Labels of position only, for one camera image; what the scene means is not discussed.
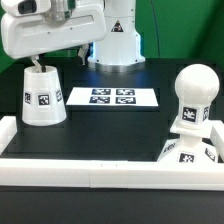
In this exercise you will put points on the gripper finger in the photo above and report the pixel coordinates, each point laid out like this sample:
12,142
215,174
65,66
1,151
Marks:
40,67
82,53

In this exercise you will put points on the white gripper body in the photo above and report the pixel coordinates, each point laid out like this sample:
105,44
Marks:
33,27

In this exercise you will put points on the white lamp shade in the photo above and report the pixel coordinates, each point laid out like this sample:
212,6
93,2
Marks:
43,103

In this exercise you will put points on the white lamp bulb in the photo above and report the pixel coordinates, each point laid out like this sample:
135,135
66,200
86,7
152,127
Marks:
196,86

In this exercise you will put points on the white lamp base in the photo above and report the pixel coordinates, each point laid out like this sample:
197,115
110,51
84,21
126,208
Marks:
189,147

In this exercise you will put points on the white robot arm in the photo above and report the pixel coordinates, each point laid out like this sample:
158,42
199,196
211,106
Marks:
120,49

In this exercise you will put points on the white marker sheet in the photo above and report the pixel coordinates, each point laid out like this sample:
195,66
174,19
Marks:
96,96

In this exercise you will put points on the white left fence rail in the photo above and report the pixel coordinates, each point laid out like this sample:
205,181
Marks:
8,129

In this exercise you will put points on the white fence rail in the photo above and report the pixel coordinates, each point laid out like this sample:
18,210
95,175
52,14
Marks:
110,174
217,137
8,129

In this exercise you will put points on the white front fence rail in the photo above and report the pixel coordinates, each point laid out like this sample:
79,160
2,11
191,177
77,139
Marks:
110,174

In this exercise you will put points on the white right fence rail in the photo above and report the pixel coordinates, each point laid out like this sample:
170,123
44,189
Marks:
217,137

